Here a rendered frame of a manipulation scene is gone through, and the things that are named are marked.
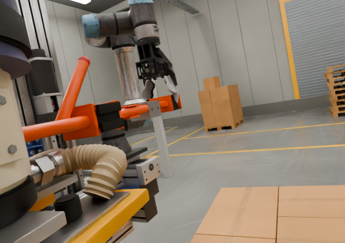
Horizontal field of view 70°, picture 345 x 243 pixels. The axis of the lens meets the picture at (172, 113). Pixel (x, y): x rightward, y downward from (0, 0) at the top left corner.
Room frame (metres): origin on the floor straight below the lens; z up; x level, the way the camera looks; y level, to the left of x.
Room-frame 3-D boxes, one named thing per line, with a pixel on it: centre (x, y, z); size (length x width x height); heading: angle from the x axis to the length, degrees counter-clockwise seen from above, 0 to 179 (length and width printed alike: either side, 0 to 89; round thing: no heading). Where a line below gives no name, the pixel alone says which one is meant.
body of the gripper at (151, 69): (0.79, 0.03, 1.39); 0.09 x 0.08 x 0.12; 156
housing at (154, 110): (0.68, 0.07, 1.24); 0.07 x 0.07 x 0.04; 67
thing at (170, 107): (0.80, 0.01, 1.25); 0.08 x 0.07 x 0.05; 157
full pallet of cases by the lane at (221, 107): (8.30, -1.68, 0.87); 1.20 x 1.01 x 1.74; 149
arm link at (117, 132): (1.24, 0.31, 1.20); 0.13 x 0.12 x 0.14; 108
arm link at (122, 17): (0.88, 0.08, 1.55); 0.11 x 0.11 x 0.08; 18
